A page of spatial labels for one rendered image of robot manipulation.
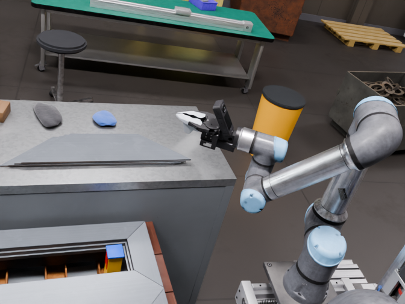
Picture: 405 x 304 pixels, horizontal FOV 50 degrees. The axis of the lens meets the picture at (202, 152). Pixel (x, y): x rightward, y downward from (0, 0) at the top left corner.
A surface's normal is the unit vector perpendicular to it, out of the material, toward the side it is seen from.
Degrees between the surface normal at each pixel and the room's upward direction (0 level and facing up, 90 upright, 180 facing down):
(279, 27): 90
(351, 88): 90
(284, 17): 90
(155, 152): 0
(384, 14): 90
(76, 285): 0
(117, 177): 0
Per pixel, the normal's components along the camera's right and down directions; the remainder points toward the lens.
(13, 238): 0.22, -0.80
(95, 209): 0.30, 0.59
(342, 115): -0.89, 0.07
